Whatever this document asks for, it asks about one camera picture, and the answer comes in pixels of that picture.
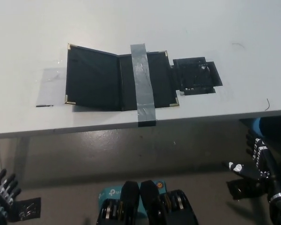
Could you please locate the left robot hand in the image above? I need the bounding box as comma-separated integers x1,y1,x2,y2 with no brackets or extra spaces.
0,168,22,222

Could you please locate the shiny black floor tape square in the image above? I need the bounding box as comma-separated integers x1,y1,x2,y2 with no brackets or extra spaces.
8,197,42,222

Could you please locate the clear tape sheet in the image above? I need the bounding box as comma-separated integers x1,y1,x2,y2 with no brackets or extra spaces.
35,67,68,108

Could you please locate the grey duct tape strip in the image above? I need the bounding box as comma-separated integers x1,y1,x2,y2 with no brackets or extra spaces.
130,43,158,128

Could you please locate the black tape patch on table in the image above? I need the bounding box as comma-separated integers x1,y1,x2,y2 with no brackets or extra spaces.
170,56,223,96

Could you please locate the black diary with gold corners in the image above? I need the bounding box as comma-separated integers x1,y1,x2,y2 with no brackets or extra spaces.
65,43,180,112

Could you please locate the grey table leg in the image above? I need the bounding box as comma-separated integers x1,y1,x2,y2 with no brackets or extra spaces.
13,137,30,188

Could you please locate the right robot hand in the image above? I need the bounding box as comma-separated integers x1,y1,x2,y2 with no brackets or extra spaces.
222,130,281,202

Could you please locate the teal tp-link box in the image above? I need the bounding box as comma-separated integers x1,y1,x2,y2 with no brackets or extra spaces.
97,180,166,215

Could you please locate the blue object under table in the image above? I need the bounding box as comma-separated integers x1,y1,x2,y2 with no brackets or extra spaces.
251,118,264,137

